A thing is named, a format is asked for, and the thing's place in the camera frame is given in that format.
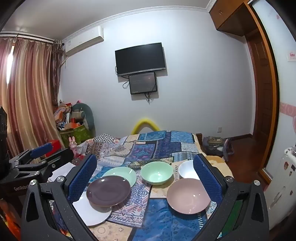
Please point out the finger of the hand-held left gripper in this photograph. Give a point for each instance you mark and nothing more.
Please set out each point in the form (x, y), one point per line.
(61, 158)
(41, 148)

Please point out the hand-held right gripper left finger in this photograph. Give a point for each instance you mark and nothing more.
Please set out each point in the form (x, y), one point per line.
(82, 179)

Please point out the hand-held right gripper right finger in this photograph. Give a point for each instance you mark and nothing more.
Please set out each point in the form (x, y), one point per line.
(207, 179)

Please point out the white bowl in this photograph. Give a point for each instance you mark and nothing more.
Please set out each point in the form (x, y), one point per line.
(186, 170)

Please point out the pink bowl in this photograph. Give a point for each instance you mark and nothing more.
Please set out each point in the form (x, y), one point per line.
(187, 197)

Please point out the purple plate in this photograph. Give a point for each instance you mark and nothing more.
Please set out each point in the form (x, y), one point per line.
(108, 190)

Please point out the white plate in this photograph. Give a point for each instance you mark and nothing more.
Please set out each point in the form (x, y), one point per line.
(94, 216)

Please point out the green plate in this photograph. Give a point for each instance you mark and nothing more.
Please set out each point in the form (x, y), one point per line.
(126, 173)

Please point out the green bowl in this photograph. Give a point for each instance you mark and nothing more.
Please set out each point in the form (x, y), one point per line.
(157, 172)

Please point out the red box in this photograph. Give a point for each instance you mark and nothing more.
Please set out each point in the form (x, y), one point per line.
(55, 146)

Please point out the white folded cloth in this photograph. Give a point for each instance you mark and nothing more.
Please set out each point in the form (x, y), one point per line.
(62, 172)

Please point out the pink bunny toy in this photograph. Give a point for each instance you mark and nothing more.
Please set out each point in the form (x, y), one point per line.
(73, 144)

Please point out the green box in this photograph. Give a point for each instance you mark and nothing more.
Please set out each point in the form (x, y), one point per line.
(81, 134)

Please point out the orange red cloth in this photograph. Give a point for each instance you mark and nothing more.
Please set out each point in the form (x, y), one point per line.
(9, 216)

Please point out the grey bag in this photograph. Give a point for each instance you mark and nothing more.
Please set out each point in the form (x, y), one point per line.
(214, 144)

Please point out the pile of cardboard boxes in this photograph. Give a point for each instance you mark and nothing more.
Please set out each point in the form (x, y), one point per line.
(63, 115)

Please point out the wooden bedpost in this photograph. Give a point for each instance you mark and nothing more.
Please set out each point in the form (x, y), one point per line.
(198, 140)

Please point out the grey green cushion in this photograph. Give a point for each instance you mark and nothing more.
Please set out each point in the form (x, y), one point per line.
(86, 113)

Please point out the striped pink curtain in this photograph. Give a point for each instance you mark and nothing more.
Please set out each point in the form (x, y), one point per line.
(27, 92)

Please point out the blue patchwork blanket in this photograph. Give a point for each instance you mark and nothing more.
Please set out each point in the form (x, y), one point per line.
(150, 148)

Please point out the white folding board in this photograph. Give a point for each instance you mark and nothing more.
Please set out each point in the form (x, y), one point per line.
(284, 185)

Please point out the white air conditioner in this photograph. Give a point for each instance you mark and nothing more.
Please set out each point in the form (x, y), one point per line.
(83, 40)

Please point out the wooden overhead cabinet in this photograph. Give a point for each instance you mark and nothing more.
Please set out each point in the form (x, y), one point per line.
(227, 16)

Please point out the white wall socket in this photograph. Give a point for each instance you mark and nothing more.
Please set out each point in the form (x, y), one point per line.
(220, 129)

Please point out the wooden door frame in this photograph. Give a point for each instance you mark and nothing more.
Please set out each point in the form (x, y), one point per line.
(263, 97)

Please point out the pink wall sticker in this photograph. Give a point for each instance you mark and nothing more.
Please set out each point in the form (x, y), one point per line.
(289, 113)

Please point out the small black wall monitor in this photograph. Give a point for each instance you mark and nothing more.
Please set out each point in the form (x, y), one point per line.
(142, 83)

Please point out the black wall television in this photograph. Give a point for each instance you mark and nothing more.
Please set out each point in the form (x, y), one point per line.
(140, 59)

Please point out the red white wall sign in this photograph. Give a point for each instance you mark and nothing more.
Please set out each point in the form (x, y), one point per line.
(291, 56)

